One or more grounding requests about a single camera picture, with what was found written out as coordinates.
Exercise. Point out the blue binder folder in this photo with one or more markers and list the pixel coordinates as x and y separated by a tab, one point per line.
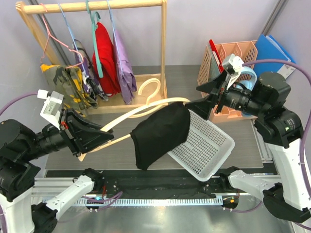
269	48

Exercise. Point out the teal plastic hanger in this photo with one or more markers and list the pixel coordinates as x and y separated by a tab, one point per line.
94	16

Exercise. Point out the white plastic mesh basket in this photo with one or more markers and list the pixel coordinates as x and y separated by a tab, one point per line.
207	147

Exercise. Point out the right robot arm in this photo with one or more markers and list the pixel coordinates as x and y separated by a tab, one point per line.
281	130

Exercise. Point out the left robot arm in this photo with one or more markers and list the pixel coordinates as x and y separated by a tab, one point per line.
19	145

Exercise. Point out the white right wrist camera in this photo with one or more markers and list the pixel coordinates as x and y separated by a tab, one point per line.
233	65

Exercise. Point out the beige wooden hanger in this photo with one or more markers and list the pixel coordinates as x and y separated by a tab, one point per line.
146	109

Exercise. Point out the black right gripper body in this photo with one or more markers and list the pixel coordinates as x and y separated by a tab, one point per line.
239	98

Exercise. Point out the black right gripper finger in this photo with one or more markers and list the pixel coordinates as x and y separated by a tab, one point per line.
214	89
201	107

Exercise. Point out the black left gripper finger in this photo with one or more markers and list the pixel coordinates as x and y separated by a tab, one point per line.
88	141
78	120

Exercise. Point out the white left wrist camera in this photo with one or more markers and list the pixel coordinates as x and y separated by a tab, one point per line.
51	108

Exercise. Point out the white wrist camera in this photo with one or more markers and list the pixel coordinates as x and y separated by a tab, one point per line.
233	65
51	108

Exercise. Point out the peach plastic file organizer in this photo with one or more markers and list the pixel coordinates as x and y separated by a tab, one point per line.
248	52

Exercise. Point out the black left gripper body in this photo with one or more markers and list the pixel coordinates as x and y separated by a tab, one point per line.
50	138

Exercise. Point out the camouflage garment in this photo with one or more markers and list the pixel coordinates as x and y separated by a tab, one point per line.
69	83

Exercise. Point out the red folder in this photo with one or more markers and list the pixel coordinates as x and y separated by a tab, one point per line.
218	53

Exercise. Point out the light blue headphones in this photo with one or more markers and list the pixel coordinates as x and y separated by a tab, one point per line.
243	81

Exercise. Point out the black trousers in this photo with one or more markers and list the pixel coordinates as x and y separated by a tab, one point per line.
160	133

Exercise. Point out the pink wire hanger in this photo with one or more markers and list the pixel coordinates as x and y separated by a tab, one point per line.
50	36

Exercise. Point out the red garment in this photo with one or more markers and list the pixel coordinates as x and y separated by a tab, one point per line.
109	82

